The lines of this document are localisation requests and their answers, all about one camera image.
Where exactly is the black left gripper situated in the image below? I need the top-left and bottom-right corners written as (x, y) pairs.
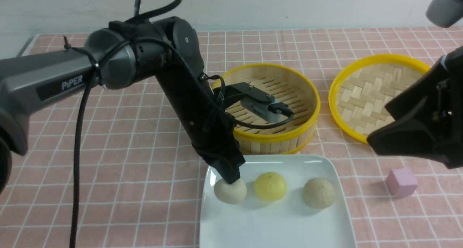
top-left (159, 67), bottom-right (245, 184)

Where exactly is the yellow-rimmed woven steamer lid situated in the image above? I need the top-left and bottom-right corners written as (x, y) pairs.
top-left (328, 54), bottom-right (430, 143)

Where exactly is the white square plate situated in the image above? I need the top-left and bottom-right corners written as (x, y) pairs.
top-left (199, 154), bottom-right (357, 248)

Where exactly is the yellow-rimmed bamboo steamer basket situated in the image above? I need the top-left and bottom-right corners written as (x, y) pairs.
top-left (223, 63), bottom-right (321, 154)

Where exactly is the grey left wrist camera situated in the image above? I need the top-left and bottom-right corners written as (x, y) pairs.
top-left (223, 82), bottom-right (294, 123)

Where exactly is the pink checkered tablecloth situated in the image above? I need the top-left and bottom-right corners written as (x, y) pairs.
top-left (1, 26), bottom-right (462, 248)

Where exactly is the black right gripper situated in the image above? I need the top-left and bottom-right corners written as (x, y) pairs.
top-left (366, 47), bottom-right (462, 169)

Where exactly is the beige steamed bun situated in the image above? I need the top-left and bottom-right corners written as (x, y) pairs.
top-left (303, 178), bottom-right (337, 209)
top-left (214, 179), bottom-right (247, 205)

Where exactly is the pink cube block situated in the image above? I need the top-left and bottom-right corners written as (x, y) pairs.
top-left (385, 168), bottom-right (418, 198)

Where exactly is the yellow steamed bun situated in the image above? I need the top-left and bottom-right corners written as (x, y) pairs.
top-left (254, 172), bottom-right (287, 202)

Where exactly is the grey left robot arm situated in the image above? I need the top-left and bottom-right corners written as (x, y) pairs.
top-left (0, 17), bottom-right (245, 190)

